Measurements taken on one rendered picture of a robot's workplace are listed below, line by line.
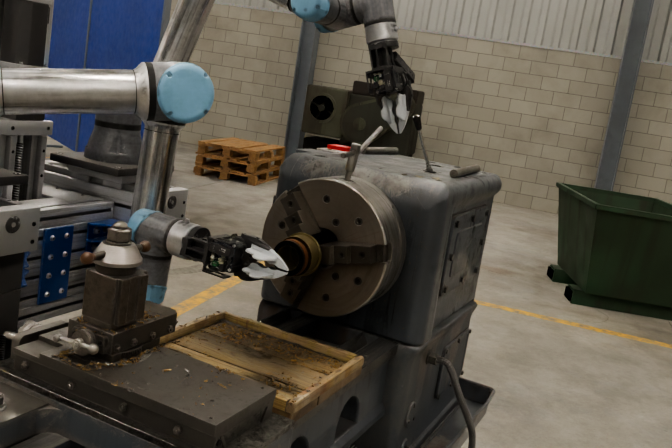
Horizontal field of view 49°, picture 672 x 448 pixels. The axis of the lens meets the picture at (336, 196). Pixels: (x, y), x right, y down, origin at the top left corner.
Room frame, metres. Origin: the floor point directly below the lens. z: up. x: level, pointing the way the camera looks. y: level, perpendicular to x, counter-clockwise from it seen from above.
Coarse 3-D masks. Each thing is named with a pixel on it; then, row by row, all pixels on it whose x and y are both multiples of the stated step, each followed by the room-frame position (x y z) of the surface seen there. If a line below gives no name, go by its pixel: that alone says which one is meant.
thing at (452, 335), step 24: (264, 312) 1.84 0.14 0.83; (456, 312) 2.00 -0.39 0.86; (336, 336) 1.73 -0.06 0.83; (432, 336) 1.76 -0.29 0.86; (456, 336) 2.02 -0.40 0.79; (408, 360) 1.66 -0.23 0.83; (456, 360) 2.05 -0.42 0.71; (408, 384) 1.67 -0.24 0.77; (432, 384) 1.87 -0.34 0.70; (408, 408) 1.70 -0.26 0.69; (432, 408) 1.91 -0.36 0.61; (384, 432) 1.66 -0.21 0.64; (408, 432) 1.74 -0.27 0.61
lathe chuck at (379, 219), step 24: (312, 192) 1.62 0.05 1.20; (336, 192) 1.59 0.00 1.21; (360, 192) 1.58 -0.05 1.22; (336, 216) 1.59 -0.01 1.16; (360, 216) 1.57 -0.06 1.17; (384, 216) 1.58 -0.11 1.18; (264, 240) 1.66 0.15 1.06; (360, 240) 1.56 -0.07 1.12; (384, 240) 1.54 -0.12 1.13; (336, 264) 1.58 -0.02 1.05; (360, 264) 1.56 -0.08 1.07; (384, 264) 1.54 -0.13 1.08; (312, 288) 1.60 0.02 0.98; (336, 288) 1.58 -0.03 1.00; (360, 288) 1.55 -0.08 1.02; (384, 288) 1.60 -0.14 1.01; (312, 312) 1.60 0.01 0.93; (336, 312) 1.57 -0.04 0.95
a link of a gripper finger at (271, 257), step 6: (252, 246) 1.40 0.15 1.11; (252, 252) 1.38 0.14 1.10; (258, 252) 1.38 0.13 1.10; (264, 252) 1.39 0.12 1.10; (270, 252) 1.38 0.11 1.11; (258, 258) 1.34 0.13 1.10; (264, 258) 1.35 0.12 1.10; (270, 258) 1.36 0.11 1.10; (276, 258) 1.37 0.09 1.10; (276, 264) 1.38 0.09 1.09; (282, 264) 1.37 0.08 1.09; (288, 270) 1.37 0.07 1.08
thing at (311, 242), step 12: (288, 240) 1.47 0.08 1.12; (300, 240) 1.48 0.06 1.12; (312, 240) 1.50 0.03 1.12; (276, 252) 1.47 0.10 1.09; (288, 252) 1.52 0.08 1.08; (300, 252) 1.45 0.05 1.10; (312, 252) 1.48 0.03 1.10; (288, 264) 1.50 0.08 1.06; (300, 264) 1.45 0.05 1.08; (312, 264) 1.48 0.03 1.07
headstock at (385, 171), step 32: (288, 160) 1.84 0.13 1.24; (320, 160) 1.83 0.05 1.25; (384, 160) 2.04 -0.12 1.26; (416, 160) 2.20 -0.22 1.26; (384, 192) 1.72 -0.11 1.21; (416, 192) 1.69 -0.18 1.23; (448, 192) 1.68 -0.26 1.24; (480, 192) 1.94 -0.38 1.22; (416, 224) 1.67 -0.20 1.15; (448, 224) 1.71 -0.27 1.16; (480, 224) 2.03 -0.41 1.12; (416, 256) 1.67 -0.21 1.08; (448, 256) 1.79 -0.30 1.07; (480, 256) 2.15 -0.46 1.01; (416, 288) 1.66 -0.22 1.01; (448, 288) 1.84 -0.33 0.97; (352, 320) 1.72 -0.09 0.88; (384, 320) 1.69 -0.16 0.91; (416, 320) 1.66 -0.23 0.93
